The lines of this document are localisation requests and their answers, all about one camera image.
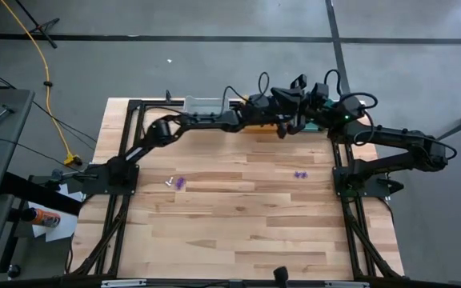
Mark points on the silver metal bracket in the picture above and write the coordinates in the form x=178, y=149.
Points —
x=346, y=284
x=122, y=283

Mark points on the white plastic bone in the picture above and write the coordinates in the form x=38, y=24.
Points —
x=169, y=182

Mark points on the orange plastic bin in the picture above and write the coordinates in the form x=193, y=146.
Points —
x=260, y=129

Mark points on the white plastic bin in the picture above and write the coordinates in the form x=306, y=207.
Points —
x=204, y=106

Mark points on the teal plastic bin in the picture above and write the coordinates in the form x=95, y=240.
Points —
x=312, y=128

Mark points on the black clamp knob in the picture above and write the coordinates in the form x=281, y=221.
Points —
x=168, y=96

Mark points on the orange spray can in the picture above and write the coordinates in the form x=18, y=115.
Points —
x=44, y=218

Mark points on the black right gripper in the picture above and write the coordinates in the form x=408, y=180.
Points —
x=320, y=108

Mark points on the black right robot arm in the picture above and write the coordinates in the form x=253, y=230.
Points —
x=394, y=136

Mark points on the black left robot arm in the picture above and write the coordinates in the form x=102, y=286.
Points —
x=198, y=120

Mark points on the white paper sheet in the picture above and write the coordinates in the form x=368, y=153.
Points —
x=64, y=228

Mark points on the black rounded object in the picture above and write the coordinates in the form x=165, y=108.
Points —
x=281, y=276

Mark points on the grey cart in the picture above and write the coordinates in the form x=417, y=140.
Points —
x=2, y=152

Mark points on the black aluminium table frame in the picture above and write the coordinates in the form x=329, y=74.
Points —
x=158, y=102

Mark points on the black tripod stand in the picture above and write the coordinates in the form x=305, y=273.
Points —
x=40, y=29

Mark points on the black round knob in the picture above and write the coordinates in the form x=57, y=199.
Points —
x=13, y=271

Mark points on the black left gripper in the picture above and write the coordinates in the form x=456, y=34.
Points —
x=270, y=106

